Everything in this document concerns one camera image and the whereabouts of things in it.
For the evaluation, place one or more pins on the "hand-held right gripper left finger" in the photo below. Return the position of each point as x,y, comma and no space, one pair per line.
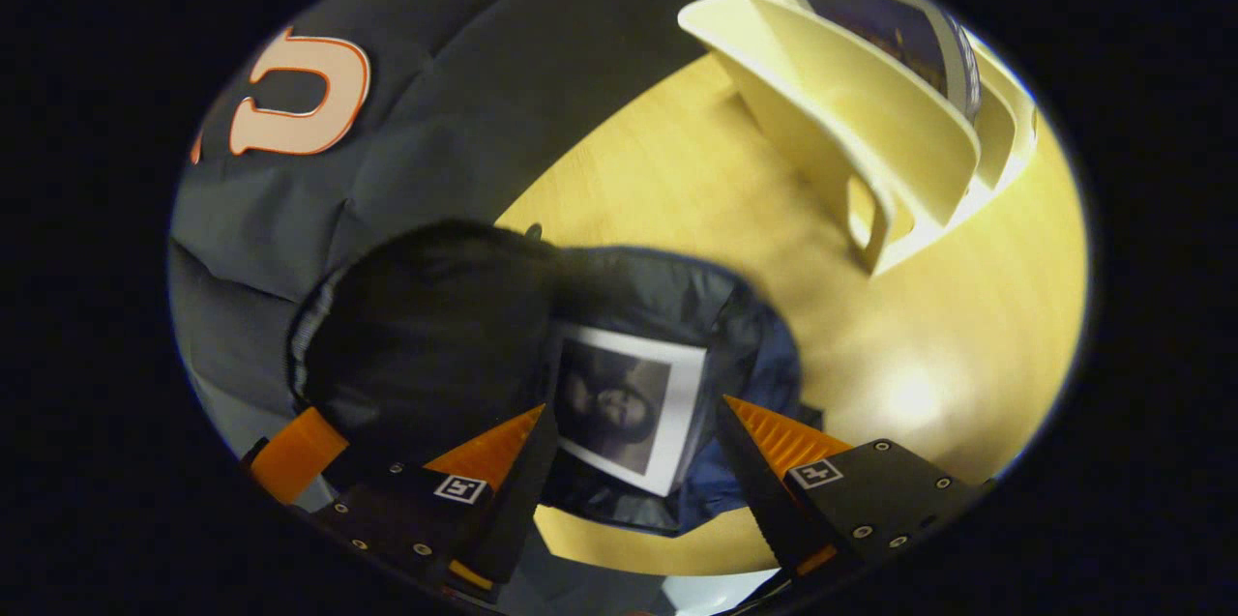
517,500

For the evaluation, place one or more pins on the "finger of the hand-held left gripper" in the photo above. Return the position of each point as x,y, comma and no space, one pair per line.
295,456

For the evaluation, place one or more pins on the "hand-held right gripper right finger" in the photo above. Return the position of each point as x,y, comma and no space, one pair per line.
759,490

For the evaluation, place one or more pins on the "blue schoolbag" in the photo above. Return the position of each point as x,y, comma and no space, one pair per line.
764,374

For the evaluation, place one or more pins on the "white-bordered portrait book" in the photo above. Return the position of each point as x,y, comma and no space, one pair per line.
619,403

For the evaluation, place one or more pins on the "white bookshelf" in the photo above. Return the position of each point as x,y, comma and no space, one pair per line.
851,123

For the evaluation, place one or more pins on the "blue-covered book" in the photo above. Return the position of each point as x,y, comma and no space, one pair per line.
880,21

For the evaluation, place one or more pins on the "black backdrop cloth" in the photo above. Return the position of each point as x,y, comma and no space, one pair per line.
464,94

